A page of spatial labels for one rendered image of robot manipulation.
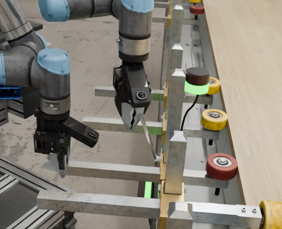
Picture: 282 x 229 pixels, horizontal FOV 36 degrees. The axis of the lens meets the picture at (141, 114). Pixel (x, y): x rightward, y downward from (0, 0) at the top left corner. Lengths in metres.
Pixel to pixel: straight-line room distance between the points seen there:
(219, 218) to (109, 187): 1.60
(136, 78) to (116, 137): 1.91
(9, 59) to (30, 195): 1.15
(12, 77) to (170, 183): 0.45
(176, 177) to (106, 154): 1.86
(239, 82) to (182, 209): 1.05
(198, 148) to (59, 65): 0.85
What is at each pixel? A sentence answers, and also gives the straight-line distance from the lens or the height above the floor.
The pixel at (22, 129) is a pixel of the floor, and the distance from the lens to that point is 3.05.
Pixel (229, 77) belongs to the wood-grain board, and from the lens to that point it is 1.67.
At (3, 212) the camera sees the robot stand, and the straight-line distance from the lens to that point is 2.08.
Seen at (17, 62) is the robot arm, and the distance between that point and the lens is 1.07.
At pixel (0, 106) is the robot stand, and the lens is 1.72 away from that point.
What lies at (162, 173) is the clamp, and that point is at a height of 0.87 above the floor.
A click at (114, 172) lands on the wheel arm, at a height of 0.85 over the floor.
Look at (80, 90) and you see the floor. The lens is 3.53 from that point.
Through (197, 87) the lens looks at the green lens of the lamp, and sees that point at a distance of 1.07.
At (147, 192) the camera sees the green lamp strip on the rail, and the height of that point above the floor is 0.70.
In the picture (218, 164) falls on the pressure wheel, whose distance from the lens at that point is 1.16.
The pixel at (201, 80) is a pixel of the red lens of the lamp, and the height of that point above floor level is 1.13.
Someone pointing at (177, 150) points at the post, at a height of 1.08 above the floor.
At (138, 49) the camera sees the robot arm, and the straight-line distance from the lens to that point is 1.01.
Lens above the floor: 1.56
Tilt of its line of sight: 29 degrees down
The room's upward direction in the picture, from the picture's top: 3 degrees clockwise
